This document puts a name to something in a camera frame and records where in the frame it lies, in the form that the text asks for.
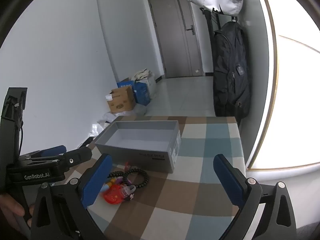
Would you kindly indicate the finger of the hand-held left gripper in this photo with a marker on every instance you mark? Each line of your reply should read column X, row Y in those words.
column 53, row 150
column 77, row 156

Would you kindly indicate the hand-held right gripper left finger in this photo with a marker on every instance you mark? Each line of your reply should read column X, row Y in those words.
column 96, row 180

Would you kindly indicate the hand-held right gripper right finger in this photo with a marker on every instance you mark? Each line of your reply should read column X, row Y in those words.
column 228, row 180

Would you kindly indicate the red star badge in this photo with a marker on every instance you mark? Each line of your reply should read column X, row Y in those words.
column 113, row 195

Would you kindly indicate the pink clear charm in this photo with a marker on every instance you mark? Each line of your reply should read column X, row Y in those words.
column 128, row 192

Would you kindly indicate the grey cardboard box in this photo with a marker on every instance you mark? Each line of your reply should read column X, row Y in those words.
column 140, row 155

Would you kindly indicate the person's left hand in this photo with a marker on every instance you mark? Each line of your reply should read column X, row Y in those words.
column 11, row 206

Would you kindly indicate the crumpled plastic bags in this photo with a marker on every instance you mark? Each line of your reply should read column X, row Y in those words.
column 103, row 125

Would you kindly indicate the brown cardboard box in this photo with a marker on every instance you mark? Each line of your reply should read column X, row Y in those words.
column 122, row 101

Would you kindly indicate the clear plastic bag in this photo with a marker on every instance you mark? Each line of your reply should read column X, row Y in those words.
column 140, row 110

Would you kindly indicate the blue cardboard box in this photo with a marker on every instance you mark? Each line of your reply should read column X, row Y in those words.
column 142, row 92

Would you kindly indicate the white bag with cloth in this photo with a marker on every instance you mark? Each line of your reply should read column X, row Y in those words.
column 145, row 76

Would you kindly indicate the black backpack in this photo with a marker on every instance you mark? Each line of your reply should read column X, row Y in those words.
column 230, row 75

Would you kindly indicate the gold framed mirror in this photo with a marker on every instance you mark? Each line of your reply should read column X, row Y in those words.
column 295, row 92

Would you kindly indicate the grey door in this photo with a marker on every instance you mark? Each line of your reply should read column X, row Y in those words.
column 172, row 37

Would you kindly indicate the black coat rack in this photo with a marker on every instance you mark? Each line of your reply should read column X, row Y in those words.
column 215, row 17

